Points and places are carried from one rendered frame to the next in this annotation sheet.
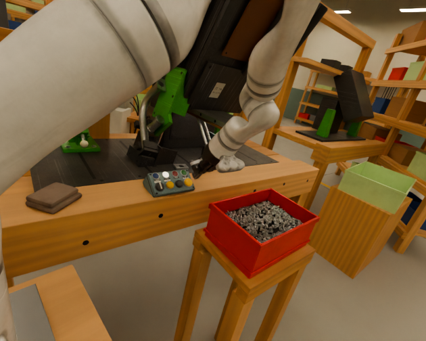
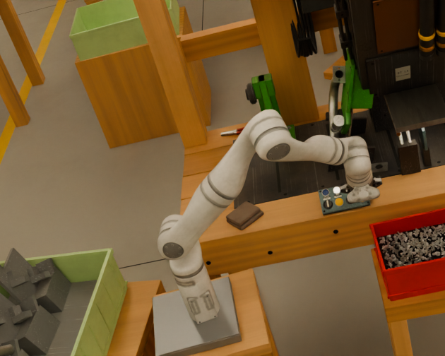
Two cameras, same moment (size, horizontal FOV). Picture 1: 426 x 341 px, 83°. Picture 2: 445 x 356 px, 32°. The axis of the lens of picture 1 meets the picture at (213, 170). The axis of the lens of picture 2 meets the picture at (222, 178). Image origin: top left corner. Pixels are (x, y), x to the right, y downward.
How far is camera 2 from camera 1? 181 cm
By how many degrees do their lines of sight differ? 48
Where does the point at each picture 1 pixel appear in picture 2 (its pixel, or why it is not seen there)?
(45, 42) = (196, 207)
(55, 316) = (238, 296)
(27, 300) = (224, 284)
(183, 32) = (230, 193)
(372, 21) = not seen: outside the picture
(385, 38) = not seen: outside the picture
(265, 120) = (350, 172)
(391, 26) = not seen: outside the picture
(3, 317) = (207, 284)
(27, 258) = (232, 260)
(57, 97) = (201, 220)
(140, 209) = (310, 226)
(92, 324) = (254, 303)
